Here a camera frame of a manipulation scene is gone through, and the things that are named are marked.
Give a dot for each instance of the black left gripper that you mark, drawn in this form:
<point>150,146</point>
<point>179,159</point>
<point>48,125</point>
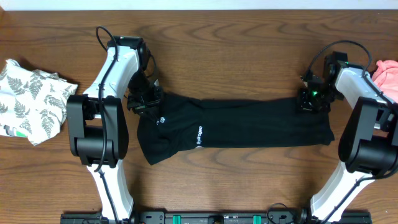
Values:
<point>156,100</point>

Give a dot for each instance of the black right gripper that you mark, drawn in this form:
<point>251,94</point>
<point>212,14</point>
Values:
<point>303,106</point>

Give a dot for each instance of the black t-shirt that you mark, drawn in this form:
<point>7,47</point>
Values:
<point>187,123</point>

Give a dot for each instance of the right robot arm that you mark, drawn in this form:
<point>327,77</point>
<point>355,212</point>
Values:
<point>368,146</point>

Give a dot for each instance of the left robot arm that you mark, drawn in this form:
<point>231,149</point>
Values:
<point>98,130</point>

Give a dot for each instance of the pink garment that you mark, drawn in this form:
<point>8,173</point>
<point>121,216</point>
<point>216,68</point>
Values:
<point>385,77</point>

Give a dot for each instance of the white fern-print fabric bag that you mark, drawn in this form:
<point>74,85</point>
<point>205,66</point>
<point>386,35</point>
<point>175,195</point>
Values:
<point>33,103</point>

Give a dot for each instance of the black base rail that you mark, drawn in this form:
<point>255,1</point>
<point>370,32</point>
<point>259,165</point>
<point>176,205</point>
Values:
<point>278,215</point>

